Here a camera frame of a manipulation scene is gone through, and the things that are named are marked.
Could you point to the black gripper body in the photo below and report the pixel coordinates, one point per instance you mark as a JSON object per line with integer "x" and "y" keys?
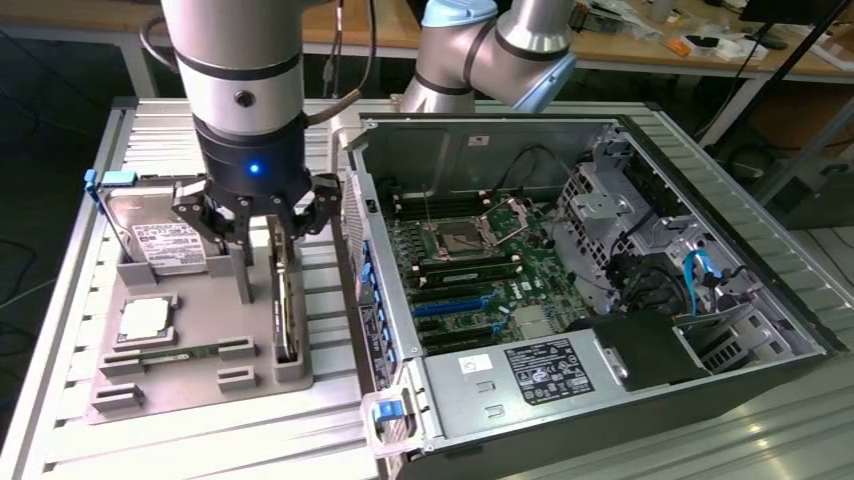
{"x": 254, "y": 160}

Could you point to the green NVIDIA graphics card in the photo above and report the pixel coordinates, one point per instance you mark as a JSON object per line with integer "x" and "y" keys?
{"x": 288, "y": 300}

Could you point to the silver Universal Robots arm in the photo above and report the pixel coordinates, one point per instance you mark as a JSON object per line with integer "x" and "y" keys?
{"x": 234, "y": 95}

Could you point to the silver hard disk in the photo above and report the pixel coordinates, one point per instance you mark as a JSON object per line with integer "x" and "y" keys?
{"x": 167, "y": 240}

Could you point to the blue expansion slot clip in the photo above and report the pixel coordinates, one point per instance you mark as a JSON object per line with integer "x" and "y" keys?
{"x": 393, "y": 354}
{"x": 378, "y": 301}
{"x": 363, "y": 250}
{"x": 382, "y": 320}
{"x": 366, "y": 277}
{"x": 387, "y": 337}

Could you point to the hard disk drive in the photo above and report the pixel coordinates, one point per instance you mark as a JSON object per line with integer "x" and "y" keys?
{"x": 116, "y": 177}

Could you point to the thin socket locking lever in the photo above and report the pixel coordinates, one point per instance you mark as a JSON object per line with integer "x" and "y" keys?
{"x": 427, "y": 200}

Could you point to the grey parts rack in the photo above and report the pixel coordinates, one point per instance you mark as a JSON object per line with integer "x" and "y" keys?
{"x": 200, "y": 320}

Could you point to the CPU socket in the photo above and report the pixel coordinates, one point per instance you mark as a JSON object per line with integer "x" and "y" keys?
{"x": 461, "y": 242}

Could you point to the silver CPU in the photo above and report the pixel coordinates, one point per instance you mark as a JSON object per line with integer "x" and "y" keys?
{"x": 147, "y": 317}

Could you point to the blue expansion slot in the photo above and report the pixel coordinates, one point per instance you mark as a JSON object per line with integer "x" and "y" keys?
{"x": 447, "y": 306}

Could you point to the green RAM stick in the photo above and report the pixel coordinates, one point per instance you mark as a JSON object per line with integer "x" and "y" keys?
{"x": 180, "y": 352}

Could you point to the metal socket cover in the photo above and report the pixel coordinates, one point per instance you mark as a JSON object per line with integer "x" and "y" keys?
{"x": 510, "y": 220}

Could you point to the green motherboard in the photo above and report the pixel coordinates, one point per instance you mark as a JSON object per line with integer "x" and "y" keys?
{"x": 534, "y": 285}

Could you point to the silver chipset heatsink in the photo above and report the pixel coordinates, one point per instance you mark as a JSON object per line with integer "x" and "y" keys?
{"x": 534, "y": 322}

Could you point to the silver disk bay cage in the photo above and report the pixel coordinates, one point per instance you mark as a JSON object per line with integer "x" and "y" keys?
{"x": 601, "y": 210}

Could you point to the blue case latch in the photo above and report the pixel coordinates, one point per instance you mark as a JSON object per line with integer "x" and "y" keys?
{"x": 387, "y": 411}

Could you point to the grey power supply unit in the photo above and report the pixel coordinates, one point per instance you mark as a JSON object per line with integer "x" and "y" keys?
{"x": 481, "y": 390}

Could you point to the black plastic shroud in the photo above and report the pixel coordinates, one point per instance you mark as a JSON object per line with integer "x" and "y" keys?
{"x": 641, "y": 350}

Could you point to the open black PC case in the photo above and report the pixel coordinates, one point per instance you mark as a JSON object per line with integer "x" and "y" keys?
{"x": 667, "y": 410}

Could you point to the black equipment box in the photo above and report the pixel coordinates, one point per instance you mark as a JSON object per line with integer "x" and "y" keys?
{"x": 821, "y": 200}

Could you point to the black monitor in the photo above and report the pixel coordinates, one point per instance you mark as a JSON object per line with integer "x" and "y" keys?
{"x": 787, "y": 10}

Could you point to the wooden desk white frame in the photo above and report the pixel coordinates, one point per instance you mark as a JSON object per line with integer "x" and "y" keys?
{"x": 634, "y": 50}
{"x": 67, "y": 20}

